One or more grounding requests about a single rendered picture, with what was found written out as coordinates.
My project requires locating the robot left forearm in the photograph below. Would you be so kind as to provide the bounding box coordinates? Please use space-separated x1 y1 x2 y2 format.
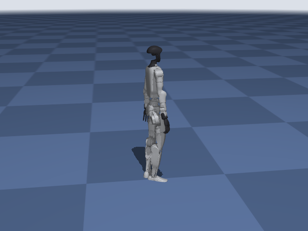
143 89 150 108

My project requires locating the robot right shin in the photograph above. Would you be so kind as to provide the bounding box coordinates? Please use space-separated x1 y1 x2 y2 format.
151 146 162 178

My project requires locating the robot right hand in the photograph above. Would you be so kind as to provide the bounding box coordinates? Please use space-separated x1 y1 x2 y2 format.
161 113 170 134

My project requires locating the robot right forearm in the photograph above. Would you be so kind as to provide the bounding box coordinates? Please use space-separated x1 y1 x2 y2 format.
158 91 167 117

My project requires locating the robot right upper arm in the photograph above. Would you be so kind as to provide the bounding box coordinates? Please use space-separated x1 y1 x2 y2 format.
154 69 164 97

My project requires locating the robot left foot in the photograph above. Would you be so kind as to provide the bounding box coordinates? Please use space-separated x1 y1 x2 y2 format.
143 169 152 178

